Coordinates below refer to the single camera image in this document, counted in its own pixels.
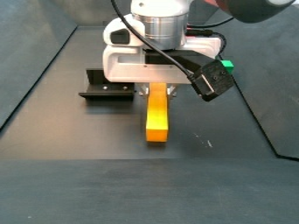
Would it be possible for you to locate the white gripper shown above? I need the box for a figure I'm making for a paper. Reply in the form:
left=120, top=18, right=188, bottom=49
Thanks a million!
left=102, top=14, right=220, bottom=97

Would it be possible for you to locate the long yellow block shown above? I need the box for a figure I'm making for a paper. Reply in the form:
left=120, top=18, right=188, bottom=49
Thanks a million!
left=145, top=83, right=168, bottom=143

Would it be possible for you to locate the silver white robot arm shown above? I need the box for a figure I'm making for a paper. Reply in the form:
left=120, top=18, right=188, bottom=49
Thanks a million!
left=102, top=0, right=233, bottom=102

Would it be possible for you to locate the green stepped arch block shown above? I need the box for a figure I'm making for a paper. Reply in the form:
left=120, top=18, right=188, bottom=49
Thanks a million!
left=221, top=60, right=234, bottom=74

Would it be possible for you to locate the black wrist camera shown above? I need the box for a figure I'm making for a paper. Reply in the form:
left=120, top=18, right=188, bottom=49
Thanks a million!
left=144, top=50, right=233, bottom=102

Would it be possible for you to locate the black angle bracket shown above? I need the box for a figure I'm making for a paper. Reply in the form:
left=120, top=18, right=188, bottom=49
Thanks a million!
left=78, top=69, right=136, bottom=99

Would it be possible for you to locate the black camera cable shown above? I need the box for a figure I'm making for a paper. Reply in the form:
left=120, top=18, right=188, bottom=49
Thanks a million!
left=109, top=0, right=234, bottom=86

